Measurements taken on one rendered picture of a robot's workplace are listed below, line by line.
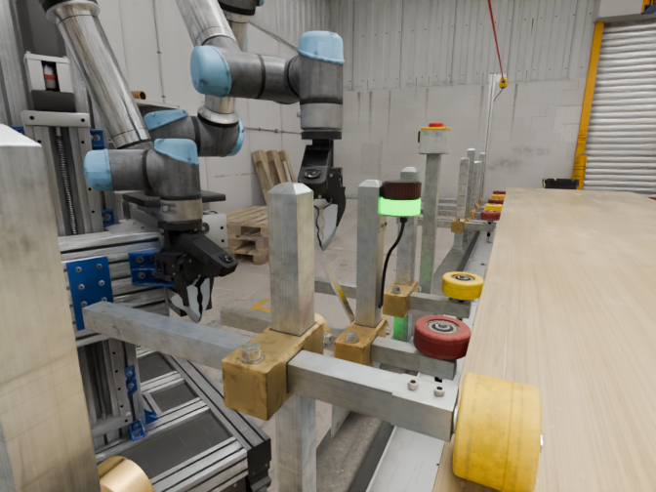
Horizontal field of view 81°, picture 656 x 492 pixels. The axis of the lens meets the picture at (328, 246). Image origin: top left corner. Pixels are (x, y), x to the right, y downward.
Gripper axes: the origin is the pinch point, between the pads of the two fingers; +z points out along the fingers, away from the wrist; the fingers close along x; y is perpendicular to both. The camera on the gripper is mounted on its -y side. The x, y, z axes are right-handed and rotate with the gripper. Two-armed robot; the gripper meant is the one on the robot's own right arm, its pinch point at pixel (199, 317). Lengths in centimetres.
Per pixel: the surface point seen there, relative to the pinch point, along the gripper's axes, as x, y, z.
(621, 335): -9, -72, -7
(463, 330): 0, -51, -8
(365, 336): 1.3, -36.5, -4.4
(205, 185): -287, 265, 5
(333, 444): 7.1, -33.6, 12.6
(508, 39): -786, -21, -234
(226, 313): 1.5, -8.6, -3.0
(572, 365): 3, -64, -7
